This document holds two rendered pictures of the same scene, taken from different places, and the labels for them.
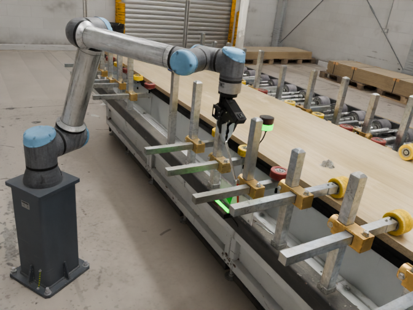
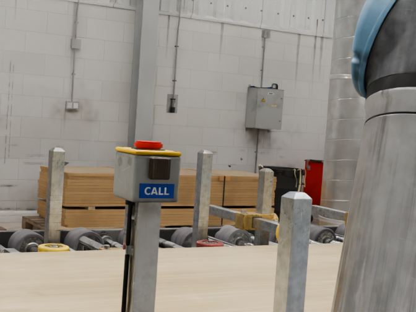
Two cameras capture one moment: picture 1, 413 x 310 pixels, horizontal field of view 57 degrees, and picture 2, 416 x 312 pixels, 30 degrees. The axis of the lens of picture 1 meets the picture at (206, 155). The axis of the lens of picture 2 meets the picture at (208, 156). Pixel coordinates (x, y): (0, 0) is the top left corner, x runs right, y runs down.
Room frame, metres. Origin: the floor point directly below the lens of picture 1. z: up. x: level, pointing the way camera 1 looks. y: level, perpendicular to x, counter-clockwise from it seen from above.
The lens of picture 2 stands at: (1.95, 1.29, 1.27)
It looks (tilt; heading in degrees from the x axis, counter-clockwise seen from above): 3 degrees down; 272
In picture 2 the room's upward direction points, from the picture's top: 4 degrees clockwise
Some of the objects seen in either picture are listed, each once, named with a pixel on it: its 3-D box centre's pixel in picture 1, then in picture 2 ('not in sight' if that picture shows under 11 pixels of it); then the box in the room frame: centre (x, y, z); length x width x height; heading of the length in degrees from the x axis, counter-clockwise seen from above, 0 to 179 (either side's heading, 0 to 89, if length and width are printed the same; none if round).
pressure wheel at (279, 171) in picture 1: (278, 181); not in sight; (1.46, -0.32, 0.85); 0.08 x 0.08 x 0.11
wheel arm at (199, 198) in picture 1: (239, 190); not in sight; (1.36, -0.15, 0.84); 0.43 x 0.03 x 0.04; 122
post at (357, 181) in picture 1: (340, 240); not in sight; (1.00, -0.45, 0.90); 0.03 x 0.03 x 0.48; 32
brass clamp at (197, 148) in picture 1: (194, 143); not in sight; (1.83, 0.07, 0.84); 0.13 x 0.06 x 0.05; 32
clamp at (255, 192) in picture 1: (250, 185); not in sight; (1.41, -0.20, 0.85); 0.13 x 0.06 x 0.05; 32
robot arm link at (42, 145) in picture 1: (42, 146); not in sight; (1.70, 0.82, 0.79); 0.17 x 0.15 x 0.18; 155
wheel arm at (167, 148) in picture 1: (185, 146); not in sight; (1.78, 0.11, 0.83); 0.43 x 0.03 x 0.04; 122
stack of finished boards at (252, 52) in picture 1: (269, 52); not in sight; (10.13, -1.34, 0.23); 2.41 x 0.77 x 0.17; 125
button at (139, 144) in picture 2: not in sight; (148, 147); (2.07, 0.22, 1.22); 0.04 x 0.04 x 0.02
